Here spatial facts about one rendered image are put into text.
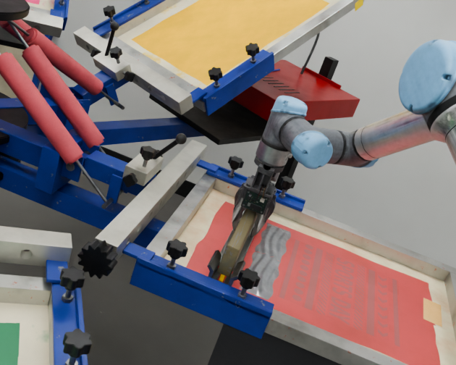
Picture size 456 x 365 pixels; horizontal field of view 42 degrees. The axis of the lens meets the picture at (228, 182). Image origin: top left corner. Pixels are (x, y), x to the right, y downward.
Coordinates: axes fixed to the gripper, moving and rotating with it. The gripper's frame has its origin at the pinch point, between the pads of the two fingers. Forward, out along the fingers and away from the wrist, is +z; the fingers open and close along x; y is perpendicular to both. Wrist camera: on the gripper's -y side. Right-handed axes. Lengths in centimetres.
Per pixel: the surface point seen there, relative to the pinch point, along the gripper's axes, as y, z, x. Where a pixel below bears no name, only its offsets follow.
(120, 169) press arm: 2.1, -3.2, -34.2
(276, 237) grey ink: -10.7, 4.8, 8.5
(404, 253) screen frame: -26, 2, 44
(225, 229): -4.9, 5.3, -4.8
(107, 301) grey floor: -77, 101, -49
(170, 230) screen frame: 12.0, 1.8, -15.7
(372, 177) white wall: -200, 44, 50
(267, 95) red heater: -88, -9, -14
